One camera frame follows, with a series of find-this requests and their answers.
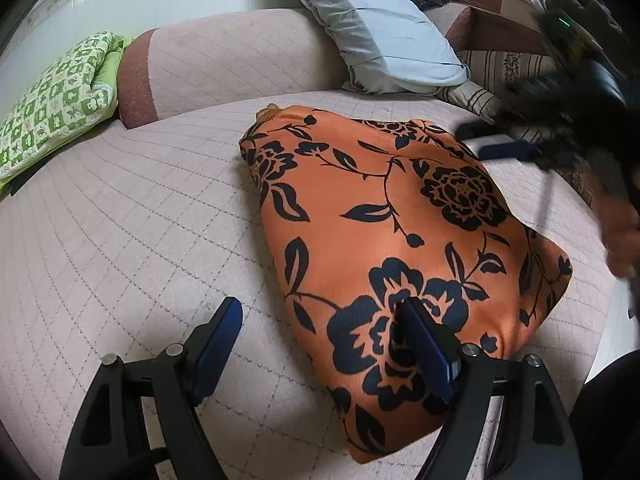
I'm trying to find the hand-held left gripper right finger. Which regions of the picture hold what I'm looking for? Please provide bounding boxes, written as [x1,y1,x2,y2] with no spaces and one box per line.
[395,297,584,480]

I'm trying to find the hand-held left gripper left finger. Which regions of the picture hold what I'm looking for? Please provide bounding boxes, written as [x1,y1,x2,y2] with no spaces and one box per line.
[59,296,245,480]

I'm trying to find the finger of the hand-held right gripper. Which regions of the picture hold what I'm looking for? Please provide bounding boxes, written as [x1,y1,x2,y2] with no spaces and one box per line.
[477,140,544,162]
[454,119,507,140]

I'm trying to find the orange floral garment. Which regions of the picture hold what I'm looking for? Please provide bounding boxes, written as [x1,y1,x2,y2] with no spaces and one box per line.
[237,102,574,466]

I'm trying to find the person's right hand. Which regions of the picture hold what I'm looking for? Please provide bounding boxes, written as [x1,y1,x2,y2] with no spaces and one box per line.
[592,185,640,280]

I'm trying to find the striped beige cushion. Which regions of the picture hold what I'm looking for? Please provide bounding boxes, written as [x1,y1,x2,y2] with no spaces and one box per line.
[434,48,603,203]

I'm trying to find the pink quilted sofa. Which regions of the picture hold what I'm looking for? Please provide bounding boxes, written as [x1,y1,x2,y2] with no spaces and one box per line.
[0,0,640,480]

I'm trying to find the pale blue pillow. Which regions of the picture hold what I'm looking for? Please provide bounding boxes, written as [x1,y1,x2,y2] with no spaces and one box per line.
[263,0,472,97]

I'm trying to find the person's dark trouser leg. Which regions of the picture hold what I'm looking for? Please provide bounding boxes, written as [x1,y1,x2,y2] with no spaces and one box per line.
[569,344,640,480]

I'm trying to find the green patterned folded quilt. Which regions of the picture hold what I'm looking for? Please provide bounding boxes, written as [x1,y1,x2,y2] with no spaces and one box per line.
[0,31,134,197]

